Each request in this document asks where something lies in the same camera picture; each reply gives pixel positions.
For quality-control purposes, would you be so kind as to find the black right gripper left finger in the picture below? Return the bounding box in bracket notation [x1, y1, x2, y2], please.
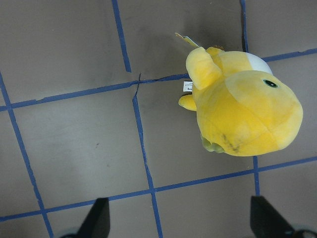
[77, 198, 110, 238]

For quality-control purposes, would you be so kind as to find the yellow plush toy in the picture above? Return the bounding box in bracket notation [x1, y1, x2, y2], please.
[178, 37, 303, 157]

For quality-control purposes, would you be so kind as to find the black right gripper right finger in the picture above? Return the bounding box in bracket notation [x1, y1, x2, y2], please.
[250, 196, 295, 238]

